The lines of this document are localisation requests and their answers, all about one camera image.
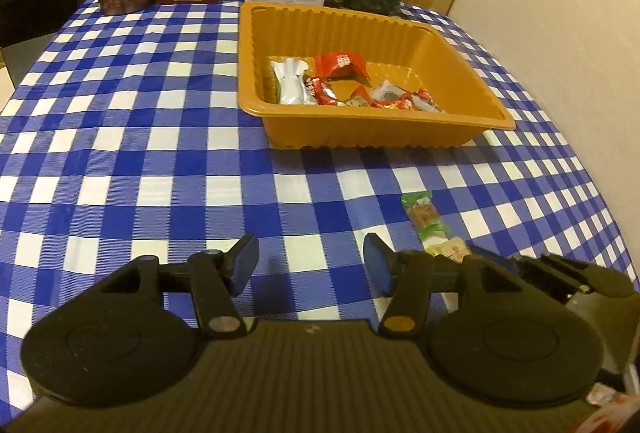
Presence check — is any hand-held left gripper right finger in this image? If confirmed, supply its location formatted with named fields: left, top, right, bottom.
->
left=363, top=233, right=521, bottom=340

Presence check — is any green snack packet brown window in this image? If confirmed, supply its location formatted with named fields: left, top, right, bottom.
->
left=401, top=192, right=447, bottom=238

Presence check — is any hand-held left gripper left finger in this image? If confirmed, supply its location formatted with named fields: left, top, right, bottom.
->
left=97, top=233, right=260, bottom=340

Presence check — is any red white printed item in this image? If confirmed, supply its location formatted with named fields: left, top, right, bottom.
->
left=585, top=388, right=640, bottom=433

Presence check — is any blue white checkered tablecloth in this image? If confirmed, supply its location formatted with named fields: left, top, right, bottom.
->
left=0, top=0, right=640, bottom=419

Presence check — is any dark red snack packet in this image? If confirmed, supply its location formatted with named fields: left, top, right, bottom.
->
left=302, top=75, right=351, bottom=107

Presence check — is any square red snack packet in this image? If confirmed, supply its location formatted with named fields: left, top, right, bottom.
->
left=315, top=53, right=369, bottom=81

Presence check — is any long silver snack packet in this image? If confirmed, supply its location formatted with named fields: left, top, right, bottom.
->
left=270, top=58, right=318, bottom=106

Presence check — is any yellow green snack packet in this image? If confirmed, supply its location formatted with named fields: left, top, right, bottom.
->
left=424, top=235, right=473, bottom=261

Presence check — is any orange plastic tray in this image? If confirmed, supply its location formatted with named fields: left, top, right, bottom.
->
left=236, top=2, right=517, bottom=150

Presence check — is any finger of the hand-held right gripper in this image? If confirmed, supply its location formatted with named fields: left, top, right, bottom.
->
left=470, top=249, right=523, bottom=279
left=515, top=253, right=593, bottom=301

